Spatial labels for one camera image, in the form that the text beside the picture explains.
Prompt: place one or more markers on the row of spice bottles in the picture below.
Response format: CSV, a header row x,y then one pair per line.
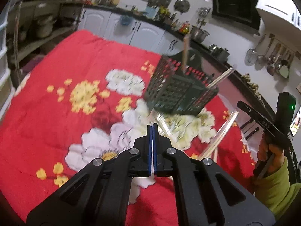
x,y
164,14

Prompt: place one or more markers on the white upper cabinet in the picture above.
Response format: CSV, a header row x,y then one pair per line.
x,y
275,2

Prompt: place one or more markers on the plastic chopsticks pair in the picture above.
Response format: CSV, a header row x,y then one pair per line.
x,y
162,122
221,131

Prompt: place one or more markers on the large metal cooking pot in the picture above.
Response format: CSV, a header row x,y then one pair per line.
x,y
43,27

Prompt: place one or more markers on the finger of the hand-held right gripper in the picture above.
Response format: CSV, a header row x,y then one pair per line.
x,y
263,122

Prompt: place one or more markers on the wooden chopsticks bundle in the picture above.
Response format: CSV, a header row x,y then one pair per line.
x,y
221,77
185,51

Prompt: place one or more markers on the red floral blanket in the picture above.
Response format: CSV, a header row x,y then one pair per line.
x,y
70,122

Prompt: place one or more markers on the steel pot lid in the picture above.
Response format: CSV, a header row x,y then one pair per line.
x,y
181,6

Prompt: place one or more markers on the person's right hand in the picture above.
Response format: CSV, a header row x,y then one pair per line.
x,y
270,151

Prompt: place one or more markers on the black range hood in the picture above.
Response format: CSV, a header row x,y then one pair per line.
x,y
235,4

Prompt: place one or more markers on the pile of garlic bulbs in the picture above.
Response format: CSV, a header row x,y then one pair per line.
x,y
252,86

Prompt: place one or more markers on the plastic drawer unit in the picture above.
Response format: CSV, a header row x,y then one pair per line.
x,y
4,58

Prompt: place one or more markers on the white lower cabinets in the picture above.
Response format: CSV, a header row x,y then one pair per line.
x,y
141,31

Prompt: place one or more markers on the dark green utensil basket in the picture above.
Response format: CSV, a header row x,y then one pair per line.
x,y
178,91

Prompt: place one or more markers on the person's right forearm green sleeve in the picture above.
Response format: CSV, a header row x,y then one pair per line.
x,y
279,190

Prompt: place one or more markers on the row of hanging steel ladles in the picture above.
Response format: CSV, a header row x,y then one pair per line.
x,y
272,61

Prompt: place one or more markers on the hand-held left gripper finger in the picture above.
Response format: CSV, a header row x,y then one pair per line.
x,y
155,146
149,146

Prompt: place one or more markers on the steel pot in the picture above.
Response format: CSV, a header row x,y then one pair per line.
x,y
199,34

